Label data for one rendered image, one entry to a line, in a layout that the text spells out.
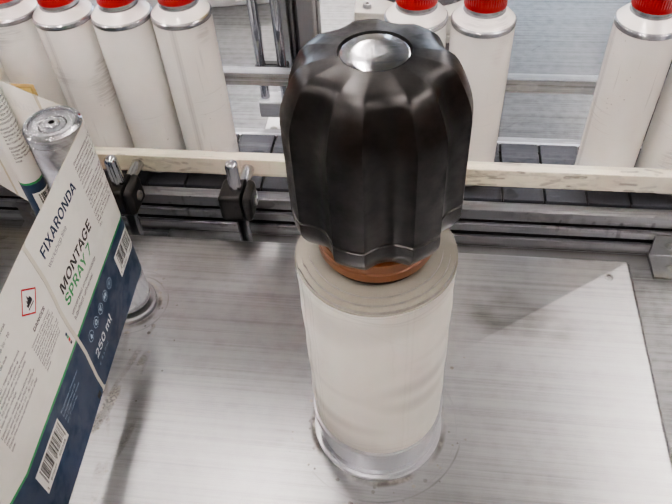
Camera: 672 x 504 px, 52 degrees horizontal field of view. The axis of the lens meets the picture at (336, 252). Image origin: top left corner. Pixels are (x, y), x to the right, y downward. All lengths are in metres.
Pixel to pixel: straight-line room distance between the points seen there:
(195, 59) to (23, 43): 0.15
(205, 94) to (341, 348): 0.35
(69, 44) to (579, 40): 0.64
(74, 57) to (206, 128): 0.13
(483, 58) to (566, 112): 0.29
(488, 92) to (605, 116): 0.10
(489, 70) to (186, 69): 0.26
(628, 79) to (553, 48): 0.37
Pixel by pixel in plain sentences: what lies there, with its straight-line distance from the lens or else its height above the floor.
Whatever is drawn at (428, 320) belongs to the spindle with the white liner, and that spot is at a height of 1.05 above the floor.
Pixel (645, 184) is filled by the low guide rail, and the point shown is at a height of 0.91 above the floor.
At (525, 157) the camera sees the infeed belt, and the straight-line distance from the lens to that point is 0.71.
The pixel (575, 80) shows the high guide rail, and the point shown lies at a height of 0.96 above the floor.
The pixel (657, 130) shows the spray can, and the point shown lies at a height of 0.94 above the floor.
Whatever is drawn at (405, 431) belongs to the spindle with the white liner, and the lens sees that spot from 0.43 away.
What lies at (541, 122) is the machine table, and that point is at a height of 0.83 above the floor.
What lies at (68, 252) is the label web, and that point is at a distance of 0.45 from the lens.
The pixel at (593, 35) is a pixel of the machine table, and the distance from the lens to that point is 1.01.
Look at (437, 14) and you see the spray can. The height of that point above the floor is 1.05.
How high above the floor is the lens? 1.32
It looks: 48 degrees down
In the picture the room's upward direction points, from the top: 4 degrees counter-clockwise
